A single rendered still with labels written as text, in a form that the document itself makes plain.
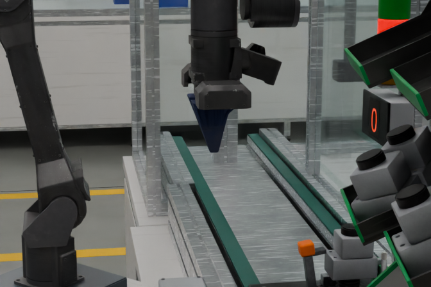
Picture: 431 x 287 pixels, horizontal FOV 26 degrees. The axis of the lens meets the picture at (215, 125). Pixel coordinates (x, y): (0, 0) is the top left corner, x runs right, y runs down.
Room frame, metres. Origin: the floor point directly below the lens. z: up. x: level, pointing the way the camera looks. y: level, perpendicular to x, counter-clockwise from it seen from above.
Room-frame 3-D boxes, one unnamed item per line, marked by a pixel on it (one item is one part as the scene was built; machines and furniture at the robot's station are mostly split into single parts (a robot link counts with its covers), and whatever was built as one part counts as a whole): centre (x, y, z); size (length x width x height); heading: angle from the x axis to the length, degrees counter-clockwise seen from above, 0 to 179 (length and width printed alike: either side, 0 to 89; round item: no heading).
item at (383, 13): (1.43, -0.27, 1.38); 0.05 x 0.05 x 0.05
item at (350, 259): (1.23, -0.20, 1.06); 0.08 x 0.04 x 0.07; 99
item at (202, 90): (1.15, 0.00, 1.33); 0.19 x 0.06 x 0.08; 9
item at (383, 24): (1.43, -0.27, 1.33); 0.05 x 0.05 x 0.05
